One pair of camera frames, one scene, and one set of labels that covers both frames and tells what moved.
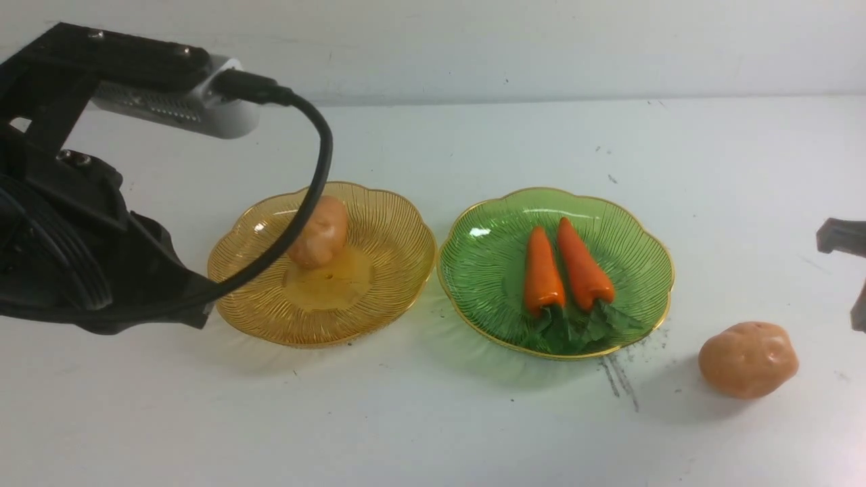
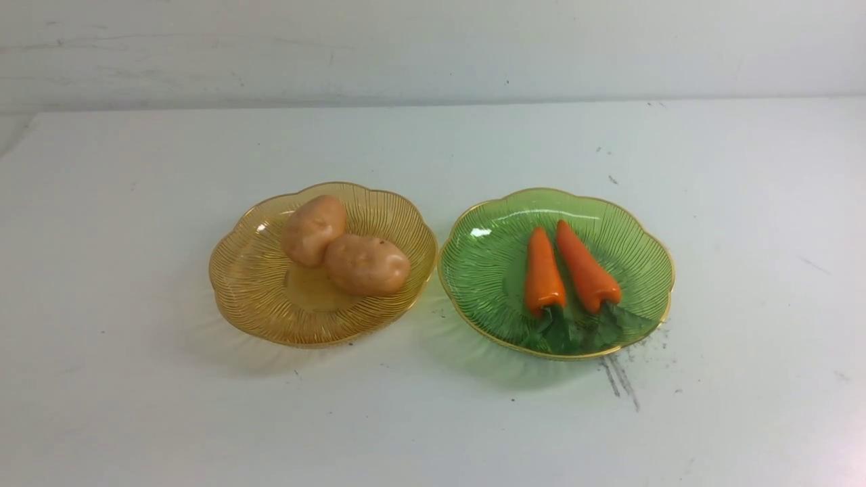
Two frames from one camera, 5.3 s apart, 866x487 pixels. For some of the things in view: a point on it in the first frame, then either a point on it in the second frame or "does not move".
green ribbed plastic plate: x=482 y=261 does not move
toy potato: x=749 y=360 -> x=366 y=266
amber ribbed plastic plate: x=383 y=270 does not move
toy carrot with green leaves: x=545 y=295 does not move
